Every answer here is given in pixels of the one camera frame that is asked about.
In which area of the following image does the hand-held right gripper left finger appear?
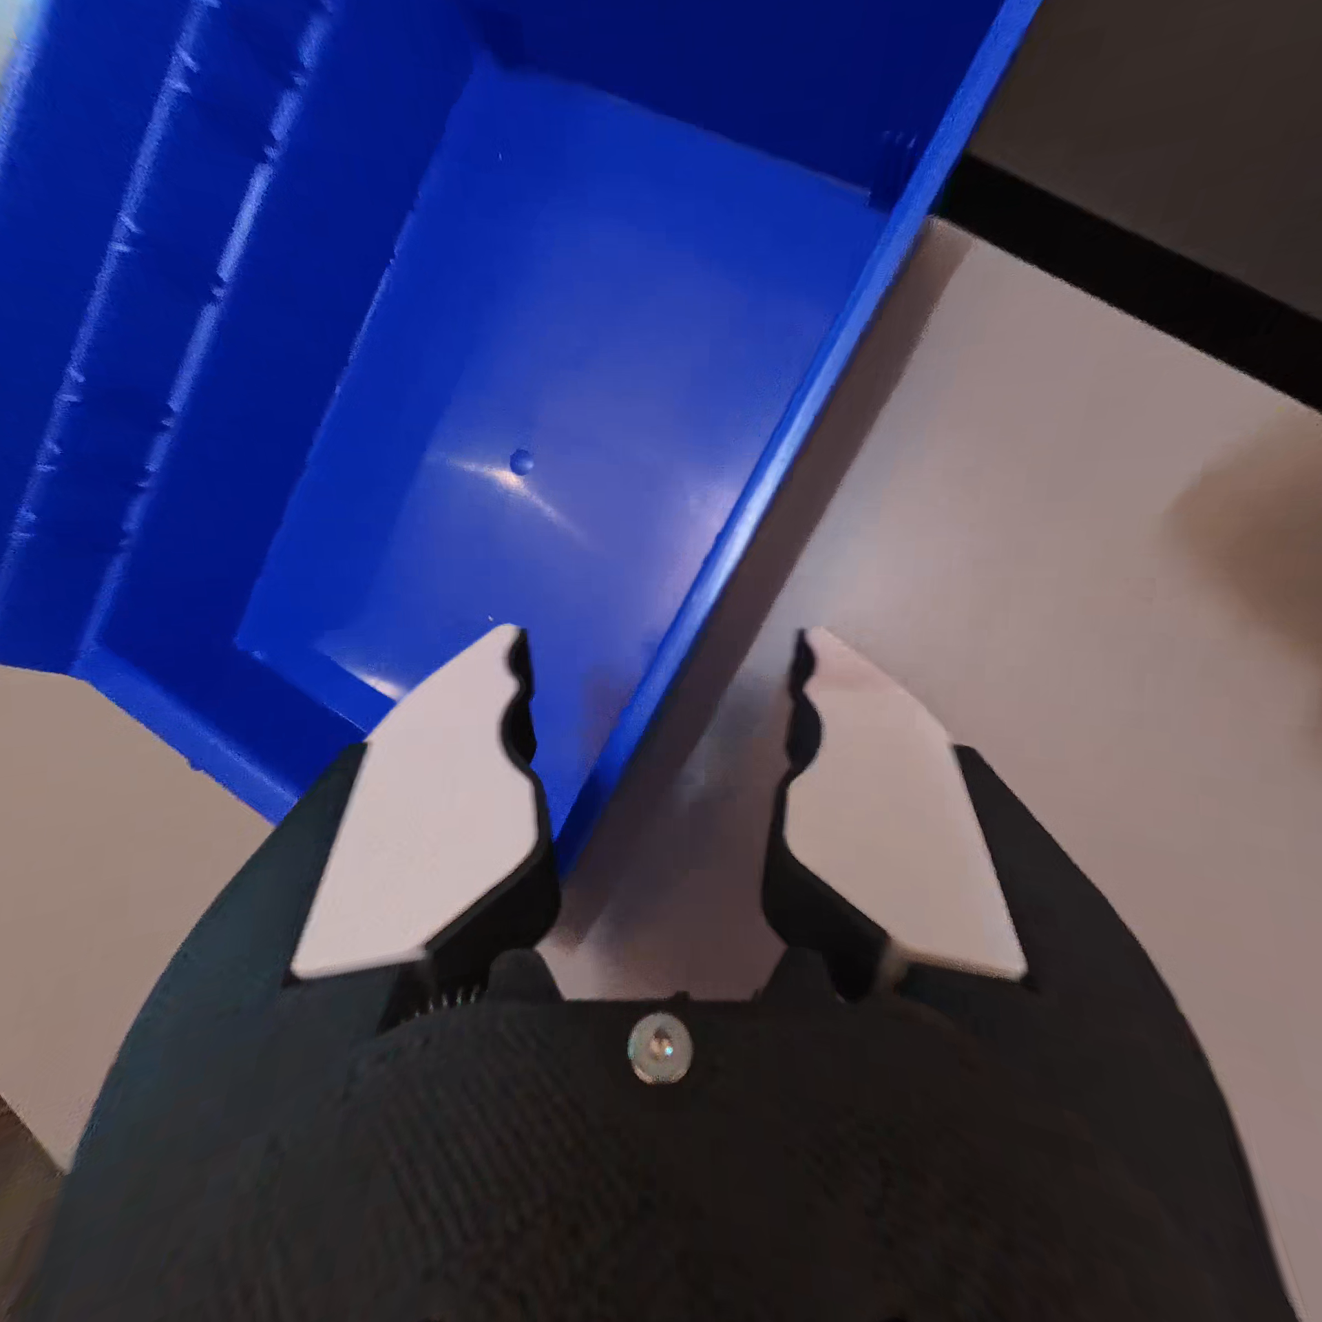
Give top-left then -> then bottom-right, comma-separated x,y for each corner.
287,623 -> 565,983

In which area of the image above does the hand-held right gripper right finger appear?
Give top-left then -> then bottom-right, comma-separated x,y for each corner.
761,625 -> 1031,1000

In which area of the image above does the plain blue plastic bin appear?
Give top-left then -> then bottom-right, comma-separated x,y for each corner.
0,0 -> 1045,859

